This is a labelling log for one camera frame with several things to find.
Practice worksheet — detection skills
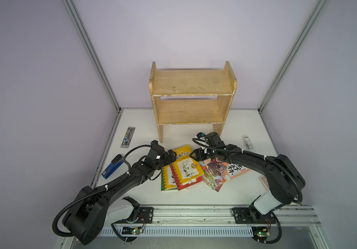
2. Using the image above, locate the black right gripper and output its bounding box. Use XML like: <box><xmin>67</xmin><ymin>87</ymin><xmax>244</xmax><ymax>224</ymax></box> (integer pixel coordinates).
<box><xmin>190</xmin><ymin>147</ymin><xmax>217</xmax><ymax>162</ymax></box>

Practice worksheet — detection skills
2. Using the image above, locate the red wimpy kid book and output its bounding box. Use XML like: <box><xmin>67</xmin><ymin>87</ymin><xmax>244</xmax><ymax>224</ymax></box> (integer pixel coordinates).
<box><xmin>170</xmin><ymin>164</ymin><xmax>202</xmax><ymax>191</ymax></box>

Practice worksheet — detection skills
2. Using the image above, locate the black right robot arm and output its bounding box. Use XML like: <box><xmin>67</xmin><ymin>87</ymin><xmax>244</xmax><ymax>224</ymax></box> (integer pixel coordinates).
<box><xmin>191</xmin><ymin>132</ymin><xmax>306</xmax><ymax>222</ymax></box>

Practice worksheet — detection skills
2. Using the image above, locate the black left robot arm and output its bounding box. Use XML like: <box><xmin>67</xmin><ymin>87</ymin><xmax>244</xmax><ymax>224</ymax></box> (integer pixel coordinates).
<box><xmin>52</xmin><ymin>140</ymin><xmax>177</xmax><ymax>245</ymax></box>

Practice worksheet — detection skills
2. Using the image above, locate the yellow green-edged wimpy kid book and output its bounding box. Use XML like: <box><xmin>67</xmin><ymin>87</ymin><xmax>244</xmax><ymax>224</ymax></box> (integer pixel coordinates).
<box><xmin>161</xmin><ymin>166</ymin><xmax>178</xmax><ymax>192</ymax></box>

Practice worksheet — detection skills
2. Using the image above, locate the purple cartoon comic book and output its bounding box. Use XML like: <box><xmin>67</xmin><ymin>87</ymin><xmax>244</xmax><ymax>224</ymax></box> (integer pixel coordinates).
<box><xmin>200</xmin><ymin>159</ymin><xmax>227</xmax><ymax>182</ymax></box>

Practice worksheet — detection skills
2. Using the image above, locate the green pink bottom comic book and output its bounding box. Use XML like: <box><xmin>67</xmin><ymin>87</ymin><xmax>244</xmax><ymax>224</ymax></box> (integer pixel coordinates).
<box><xmin>201</xmin><ymin>171</ymin><xmax>224</xmax><ymax>192</ymax></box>

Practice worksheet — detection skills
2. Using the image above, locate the orange Chinese comic book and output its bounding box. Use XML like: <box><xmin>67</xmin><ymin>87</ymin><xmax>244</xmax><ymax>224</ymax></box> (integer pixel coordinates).
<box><xmin>220</xmin><ymin>161</ymin><xmax>250</xmax><ymax>181</ymax></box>

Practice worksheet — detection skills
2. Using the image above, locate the grey metal ruler strip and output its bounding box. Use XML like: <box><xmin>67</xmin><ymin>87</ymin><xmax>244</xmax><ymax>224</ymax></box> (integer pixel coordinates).
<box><xmin>120</xmin><ymin>127</ymin><xmax>135</xmax><ymax>148</ymax></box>

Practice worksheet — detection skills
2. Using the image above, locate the blue stapler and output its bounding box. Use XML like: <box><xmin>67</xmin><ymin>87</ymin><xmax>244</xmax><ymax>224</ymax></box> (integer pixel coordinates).
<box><xmin>102</xmin><ymin>154</ymin><xmax>123</xmax><ymax>179</ymax></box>

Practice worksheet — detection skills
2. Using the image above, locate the pink calculator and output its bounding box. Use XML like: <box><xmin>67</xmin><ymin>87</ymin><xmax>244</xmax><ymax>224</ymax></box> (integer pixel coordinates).
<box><xmin>259</xmin><ymin>175</ymin><xmax>269</xmax><ymax>190</ymax></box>

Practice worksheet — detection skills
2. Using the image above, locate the wooden two-tier bookshelf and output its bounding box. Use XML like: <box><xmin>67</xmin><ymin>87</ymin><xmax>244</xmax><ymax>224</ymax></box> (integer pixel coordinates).
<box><xmin>149</xmin><ymin>61</ymin><xmax>238</xmax><ymax>140</ymax></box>

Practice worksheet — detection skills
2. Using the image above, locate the left controller circuit board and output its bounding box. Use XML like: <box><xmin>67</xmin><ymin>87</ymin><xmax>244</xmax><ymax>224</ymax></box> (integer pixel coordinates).
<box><xmin>121</xmin><ymin>227</ymin><xmax>144</xmax><ymax>236</ymax></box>

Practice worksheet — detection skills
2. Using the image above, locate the controller circuit board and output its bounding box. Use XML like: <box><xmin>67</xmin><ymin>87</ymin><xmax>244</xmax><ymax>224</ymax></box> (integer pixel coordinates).
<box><xmin>121</xmin><ymin>227</ymin><xmax>144</xmax><ymax>236</ymax></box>
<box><xmin>252</xmin><ymin>227</ymin><xmax>270</xmax><ymax>238</ymax></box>

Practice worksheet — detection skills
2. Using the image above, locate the right controller circuit board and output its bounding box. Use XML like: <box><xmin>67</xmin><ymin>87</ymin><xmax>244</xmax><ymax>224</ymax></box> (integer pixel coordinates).
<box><xmin>252</xmin><ymin>227</ymin><xmax>270</xmax><ymax>238</ymax></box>

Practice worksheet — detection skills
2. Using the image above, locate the white slotted cable duct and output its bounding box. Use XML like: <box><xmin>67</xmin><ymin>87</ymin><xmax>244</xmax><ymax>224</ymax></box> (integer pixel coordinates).
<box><xmin>116</xmin><ymin>226</ymin><xmax>254</xmax><ymax>238</ymax></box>

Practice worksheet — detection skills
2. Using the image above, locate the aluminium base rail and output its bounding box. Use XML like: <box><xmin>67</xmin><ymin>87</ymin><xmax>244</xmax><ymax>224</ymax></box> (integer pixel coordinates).
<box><xmin>103</xmin><ymin>204</ymin><xmax>322</xmax><ymax>227</ymax></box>

